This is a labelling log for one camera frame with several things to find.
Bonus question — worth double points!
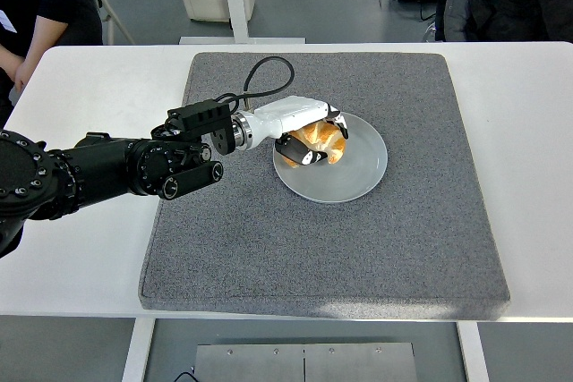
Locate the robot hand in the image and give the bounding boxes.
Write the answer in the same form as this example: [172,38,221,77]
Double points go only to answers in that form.
[248,95,349,168]

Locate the croissant bread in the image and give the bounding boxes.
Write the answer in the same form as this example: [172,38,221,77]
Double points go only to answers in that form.
[288,120,348,168]

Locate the grey round plate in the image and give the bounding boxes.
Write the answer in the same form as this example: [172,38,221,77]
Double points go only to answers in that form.
[272,109,389,204]

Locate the grey metal plate with screws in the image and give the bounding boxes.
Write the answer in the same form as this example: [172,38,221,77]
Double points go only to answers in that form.
[194,342,420,382]

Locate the grey felt mat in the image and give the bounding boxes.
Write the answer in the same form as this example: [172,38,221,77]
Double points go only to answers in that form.
[137,51,511,322]

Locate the white table leg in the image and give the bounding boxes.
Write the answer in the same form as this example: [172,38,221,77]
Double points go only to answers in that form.
[120,317,157,382]
[456,322,490,382]

